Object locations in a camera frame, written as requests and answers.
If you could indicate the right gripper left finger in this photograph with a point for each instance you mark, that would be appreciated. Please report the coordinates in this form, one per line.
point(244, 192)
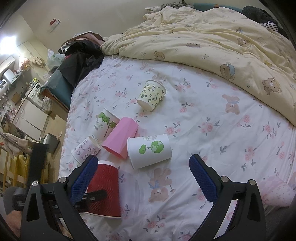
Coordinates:
point(46, 202)

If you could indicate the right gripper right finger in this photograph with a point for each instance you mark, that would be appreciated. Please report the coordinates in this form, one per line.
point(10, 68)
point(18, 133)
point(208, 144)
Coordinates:
point(248, 219)

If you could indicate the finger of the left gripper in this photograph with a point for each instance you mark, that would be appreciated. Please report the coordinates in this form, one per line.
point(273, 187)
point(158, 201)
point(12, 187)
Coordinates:
point(90, 198)

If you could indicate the red ribbed paper cup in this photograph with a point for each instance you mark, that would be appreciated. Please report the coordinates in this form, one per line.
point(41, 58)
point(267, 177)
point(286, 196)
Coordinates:
point(105, 179)

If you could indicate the small pink patterned cup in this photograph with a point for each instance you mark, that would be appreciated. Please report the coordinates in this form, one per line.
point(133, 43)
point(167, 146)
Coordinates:
point(87, 147)

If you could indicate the pink plastic cup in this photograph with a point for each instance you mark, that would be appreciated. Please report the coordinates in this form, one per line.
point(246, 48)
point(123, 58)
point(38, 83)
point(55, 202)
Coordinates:
point(116, 142)

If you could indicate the white cup green globe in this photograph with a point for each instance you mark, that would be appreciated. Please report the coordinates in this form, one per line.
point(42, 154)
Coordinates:
point(148, 150)

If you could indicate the white cup green trees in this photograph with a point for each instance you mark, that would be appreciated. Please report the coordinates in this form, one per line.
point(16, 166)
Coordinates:
point(105, 123)

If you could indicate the cream patterned paper cup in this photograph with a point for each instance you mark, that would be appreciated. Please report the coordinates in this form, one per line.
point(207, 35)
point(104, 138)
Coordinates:
point(151, 94)

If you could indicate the white cabinet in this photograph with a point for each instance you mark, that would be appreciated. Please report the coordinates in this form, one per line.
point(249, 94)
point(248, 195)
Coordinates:
point(30, 120)

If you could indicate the white washing machine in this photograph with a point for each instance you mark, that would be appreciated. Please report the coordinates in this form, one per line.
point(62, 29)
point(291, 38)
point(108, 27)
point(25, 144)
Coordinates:
point(35, 96)

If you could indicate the floral white bed sheet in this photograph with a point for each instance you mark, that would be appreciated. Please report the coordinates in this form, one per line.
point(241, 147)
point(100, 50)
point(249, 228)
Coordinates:
point(232, 131)

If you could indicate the white plastic bag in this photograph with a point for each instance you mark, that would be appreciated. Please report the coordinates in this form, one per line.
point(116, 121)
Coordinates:
point(54, 59)

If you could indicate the black clothing pile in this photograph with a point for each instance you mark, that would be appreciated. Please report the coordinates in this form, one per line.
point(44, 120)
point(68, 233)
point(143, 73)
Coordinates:
point(81, 57)

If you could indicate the yellow bear print duvet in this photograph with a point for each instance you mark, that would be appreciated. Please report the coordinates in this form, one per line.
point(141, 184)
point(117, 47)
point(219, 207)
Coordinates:
point(221, 41)

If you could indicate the dark clothes near pillow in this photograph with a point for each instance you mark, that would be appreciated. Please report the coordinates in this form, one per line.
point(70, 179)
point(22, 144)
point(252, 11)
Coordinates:
point(263, 18)

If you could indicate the teal bed frame edge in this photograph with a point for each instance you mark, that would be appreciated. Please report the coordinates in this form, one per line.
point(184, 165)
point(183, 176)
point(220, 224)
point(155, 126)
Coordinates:
point(58, 89)

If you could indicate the wall hook with items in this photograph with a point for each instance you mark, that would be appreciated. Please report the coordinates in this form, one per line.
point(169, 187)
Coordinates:
point(53, 24)

